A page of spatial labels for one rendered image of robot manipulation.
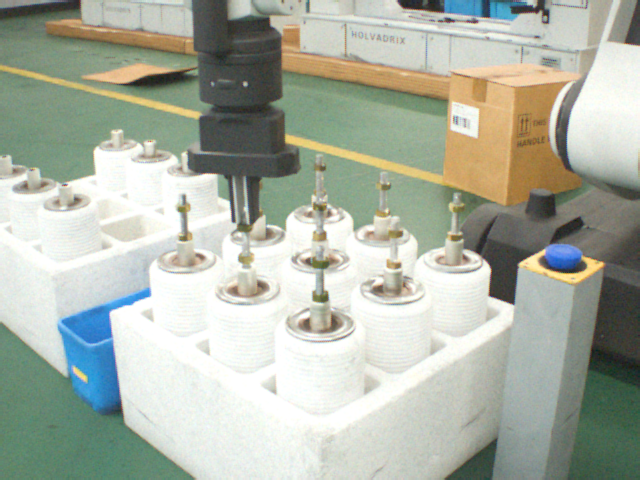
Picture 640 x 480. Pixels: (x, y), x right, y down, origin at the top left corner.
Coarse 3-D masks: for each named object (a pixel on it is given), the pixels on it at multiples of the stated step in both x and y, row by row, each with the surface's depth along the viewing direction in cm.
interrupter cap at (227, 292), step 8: (224, 280) 93; (232, 280) 93; (264, 280) 93; (272, 280) 93; (216, 288) 91; (224, 288) 91; (232, 288) 92; (264, 288) 91; (272, 288) 91; (216, 296) 90; (224, 296) 89; (232, 296) 89; (240, 296) 89; (248, 296) 90; (256, 296) 89; (264, 296) 89; (272, 296) 89; (240, 304) 88; (248, 304) 88; (256, 304) 88
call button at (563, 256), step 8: (552, 248) 82; (560, 248) 82; (568, 248) 82; (576, 248) 82; (552, 256) 81; (560, 256) 81; (568, 256) 80; (576, 256) 81; (552, 264) 82; (560, 264) 81; (568, 264) 80; (576, 264) 82
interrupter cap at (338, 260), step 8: (296, 256) 100; (304, 256) 100; (336, 256) 100; (344, 256) 100; (296, 264) 98; (304, 264) 98; (336, 264) 97; (344, 264) 97; (304, 272) 96; (312, 272) 96; (328, 272) 96
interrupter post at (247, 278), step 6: (252, 264) 91; (240, 270) 89; (246, 270) 89; (252, 270) 89; (240, 276) 90; (246, 276) 89; (252, 276) 90; (240, 282) 90; (246, 282) 90; (252, 282) 90; (240, 288) 90; (246, 288) 90; (252, 288) 90; (246, 294) 90
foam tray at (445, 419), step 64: (128, 320) 99; (512, 320) 99; (128, 384) 104; (192, 384) 91; (256, 384) 86; (384, 384) 86; (448, 384) 91; (192, 448) 96; (256, 448) 85; (320, 448) 77; (384, 448) 85; (448, 448) 96
